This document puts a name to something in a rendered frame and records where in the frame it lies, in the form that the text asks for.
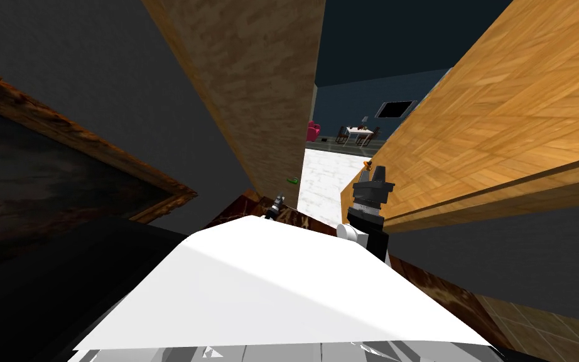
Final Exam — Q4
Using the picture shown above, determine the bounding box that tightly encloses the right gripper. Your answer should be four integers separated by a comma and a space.
352, 165, 396, 206

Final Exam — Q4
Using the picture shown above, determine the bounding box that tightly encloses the white table with dark chairs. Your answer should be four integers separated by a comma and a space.
335, 125, 382, 148

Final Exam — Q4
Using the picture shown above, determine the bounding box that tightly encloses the orange wooden door leaf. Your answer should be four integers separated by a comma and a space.
340, 0, 579, 235

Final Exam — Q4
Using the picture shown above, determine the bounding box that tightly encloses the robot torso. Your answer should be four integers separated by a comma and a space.
67, 194, 502, 362

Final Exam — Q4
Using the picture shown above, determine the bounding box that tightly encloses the black wall screen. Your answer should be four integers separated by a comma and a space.
374, 100, 418, 120

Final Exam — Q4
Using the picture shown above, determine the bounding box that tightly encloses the dark painting in brown frame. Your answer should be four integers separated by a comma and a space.
0, 62, 199, 255

